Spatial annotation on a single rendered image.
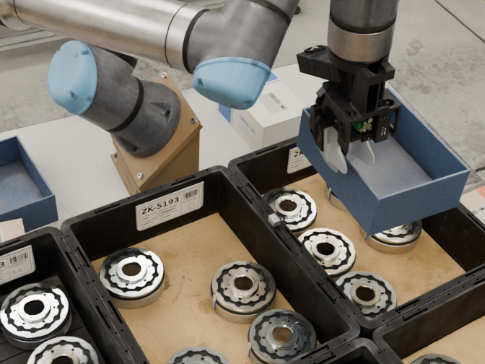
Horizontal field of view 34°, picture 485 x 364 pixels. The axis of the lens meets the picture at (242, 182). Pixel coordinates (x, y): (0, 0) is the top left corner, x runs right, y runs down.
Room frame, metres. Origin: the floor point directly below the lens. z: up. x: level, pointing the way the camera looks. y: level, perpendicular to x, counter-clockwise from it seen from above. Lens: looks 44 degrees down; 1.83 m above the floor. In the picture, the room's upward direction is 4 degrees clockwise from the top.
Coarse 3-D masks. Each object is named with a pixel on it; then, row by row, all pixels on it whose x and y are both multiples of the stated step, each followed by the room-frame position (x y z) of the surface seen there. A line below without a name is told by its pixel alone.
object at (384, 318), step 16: (272, 144) 1.04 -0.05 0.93; (288, 144) 1.04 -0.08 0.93; (240, 160) 0.99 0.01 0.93; (240, 176) 0.95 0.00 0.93; (256, 192) 0.92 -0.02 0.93; (464, 208) 0.92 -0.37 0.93; (480, 224) 0.88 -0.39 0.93; (304, 256) 0.79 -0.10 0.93; (320, 272) 0.76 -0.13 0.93; (480, 272) 0.78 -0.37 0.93; (336, 288) 0.73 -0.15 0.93; (448, 288) 0.75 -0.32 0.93; (352, 304) 0.70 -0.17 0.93; (416, 304) 0.71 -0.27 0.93; (368, 320) 0.68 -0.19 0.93; (384, 320) 0.68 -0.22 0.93; (368, 336) 0.66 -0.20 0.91
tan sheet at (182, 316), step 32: (192, 224) 0.93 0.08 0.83; (224, 224) 0.94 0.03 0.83; (160, 256) 0.85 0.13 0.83; (192, 256) 0.86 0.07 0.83; (224, 256) 0.86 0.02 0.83; (192, 288) 0.79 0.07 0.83; (128, 320) 0.72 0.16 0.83; (160, 320) 0.72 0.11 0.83; (192, 320) 0.73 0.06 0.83; (224, 320) 0.73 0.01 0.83; (160, 352) 0.66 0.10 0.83; (224, 352) 0.67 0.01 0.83
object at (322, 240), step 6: (318, 240) 0.88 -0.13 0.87; (324, 240) 0.88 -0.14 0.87; (330, 240) 0.88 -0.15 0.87; (312, 246) 0.87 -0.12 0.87; (336, 246) 0.87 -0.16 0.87; (312, 252) 0.86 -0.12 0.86; (318, 252) 0.85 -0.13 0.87; (336, 252) 0.86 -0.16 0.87; (318, 258) 0.84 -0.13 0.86; (324, 258) 0.84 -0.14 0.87; (330, 258) 0.84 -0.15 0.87; (336, 258) 0.85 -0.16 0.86
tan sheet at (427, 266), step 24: (312, 192) 1.03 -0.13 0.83; (336, 216) 0.98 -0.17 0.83; (360, 240) 0.92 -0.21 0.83; (432, 240) 0.93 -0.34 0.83; (360, 264) 0.87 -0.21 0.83; (384, 264) 0.87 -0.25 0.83; (408, 264) 0.87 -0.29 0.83; (432, 264) 0.88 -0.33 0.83; (456, 264) 0.88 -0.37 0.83; (408, 288) 0.82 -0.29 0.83; (432, 288) 0.83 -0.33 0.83
